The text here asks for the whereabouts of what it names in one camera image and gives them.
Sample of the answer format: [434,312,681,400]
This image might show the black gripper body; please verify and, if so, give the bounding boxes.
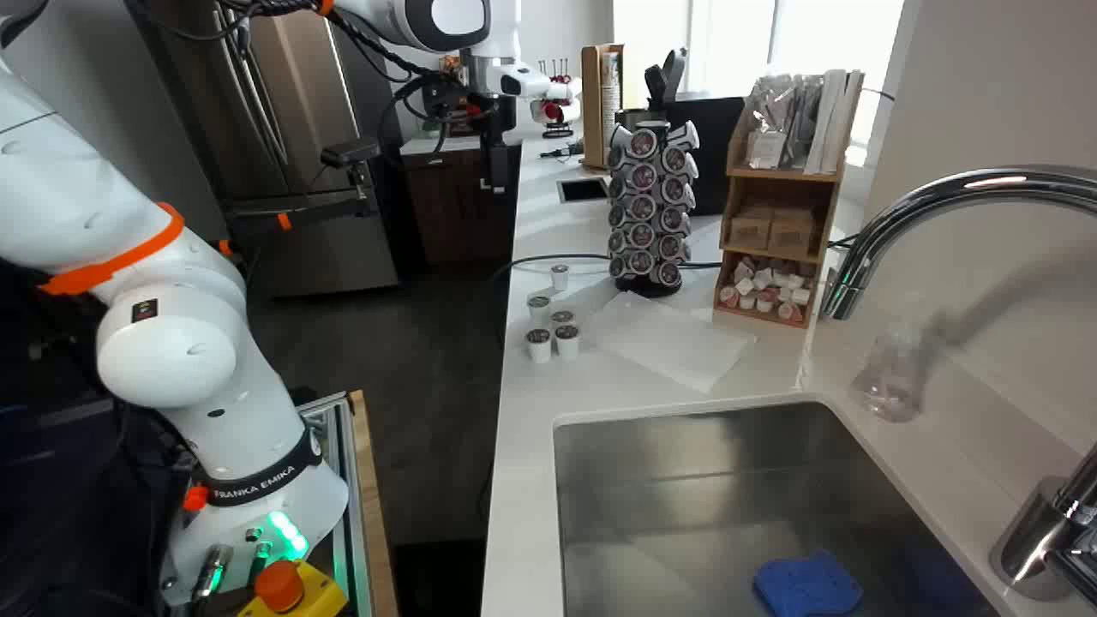
[476,91,517,159]

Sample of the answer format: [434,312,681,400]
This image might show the black coffee pod carousel rack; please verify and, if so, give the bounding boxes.
[603,117,701,301]

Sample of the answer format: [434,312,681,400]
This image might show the red white kitchen appliance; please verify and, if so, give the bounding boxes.
[534,96,579,129]

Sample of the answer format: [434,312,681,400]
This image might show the black square tray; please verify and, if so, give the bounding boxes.
[557,175,611,208]

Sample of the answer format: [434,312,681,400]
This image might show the wooden upright stand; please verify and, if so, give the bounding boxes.
[579,42,626,175]

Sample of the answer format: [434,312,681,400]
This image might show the stainless steel refrigerator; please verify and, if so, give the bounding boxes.
[132,0,405,301]

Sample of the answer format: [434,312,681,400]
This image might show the black coffee machine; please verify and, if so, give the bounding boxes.
[613,46,748,219]

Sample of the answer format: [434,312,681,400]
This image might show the white paper towel sheet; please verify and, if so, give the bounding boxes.
[594,289,761,397]

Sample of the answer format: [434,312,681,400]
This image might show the bright window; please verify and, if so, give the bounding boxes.
[611,0,904,129]

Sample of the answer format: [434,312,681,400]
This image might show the brown cardboard box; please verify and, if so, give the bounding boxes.
[766,206,819,261]
[728,206,773,258]

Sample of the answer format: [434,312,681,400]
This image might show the silver foil packet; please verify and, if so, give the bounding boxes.
[748,72,825,171]

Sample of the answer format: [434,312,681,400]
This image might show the wooden shelf organizer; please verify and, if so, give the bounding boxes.
[708,69,867,333]

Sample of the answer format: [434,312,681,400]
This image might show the white paper packets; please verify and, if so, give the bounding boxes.
[816,65,867,177]

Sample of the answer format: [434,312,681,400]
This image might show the wood edged robot cart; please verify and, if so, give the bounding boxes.
[288,387,400,617]

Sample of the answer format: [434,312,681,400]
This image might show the stainless steel sink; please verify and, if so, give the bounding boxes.
[550,393,1005,617]

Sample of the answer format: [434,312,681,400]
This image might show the chrome kitchen faucet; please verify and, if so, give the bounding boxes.
[816,165,1097,606]

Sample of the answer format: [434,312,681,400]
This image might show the clear plastic cup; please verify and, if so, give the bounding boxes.
[851,321,936,424]

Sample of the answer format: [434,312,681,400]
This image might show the yellow emergency stop button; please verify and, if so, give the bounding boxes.
[236,559,349,617]

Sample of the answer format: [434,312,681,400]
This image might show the blue sponge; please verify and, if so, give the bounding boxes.
[749,550,867,617]

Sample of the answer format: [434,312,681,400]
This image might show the teal cable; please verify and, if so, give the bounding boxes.
[497,246,728,286]

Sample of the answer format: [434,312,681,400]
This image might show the black tripod camera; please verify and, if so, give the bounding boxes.
[320,133,388,226]

